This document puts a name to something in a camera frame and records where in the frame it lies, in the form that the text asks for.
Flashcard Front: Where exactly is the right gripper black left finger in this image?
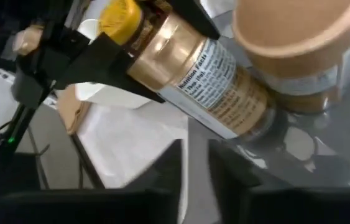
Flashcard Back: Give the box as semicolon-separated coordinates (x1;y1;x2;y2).
0;139;184;224

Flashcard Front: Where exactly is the white plastic table sheet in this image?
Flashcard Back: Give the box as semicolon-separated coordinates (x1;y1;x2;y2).
76;101;191;224

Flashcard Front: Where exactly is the folded tan cloth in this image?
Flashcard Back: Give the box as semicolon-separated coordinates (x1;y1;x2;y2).
55;83;93;136

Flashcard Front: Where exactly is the yellow cap spice bottle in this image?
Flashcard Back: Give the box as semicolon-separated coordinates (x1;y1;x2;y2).
98;0;289;144

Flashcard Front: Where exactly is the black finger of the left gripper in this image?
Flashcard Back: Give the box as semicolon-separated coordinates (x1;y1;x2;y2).
53;32;166;104
165;0;221;40

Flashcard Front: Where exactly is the black metal table frame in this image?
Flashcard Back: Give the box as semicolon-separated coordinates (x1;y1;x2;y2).
70;133;106;190

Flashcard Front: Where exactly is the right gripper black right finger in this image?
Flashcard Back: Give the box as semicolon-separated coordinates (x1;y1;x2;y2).
208;139;350;224

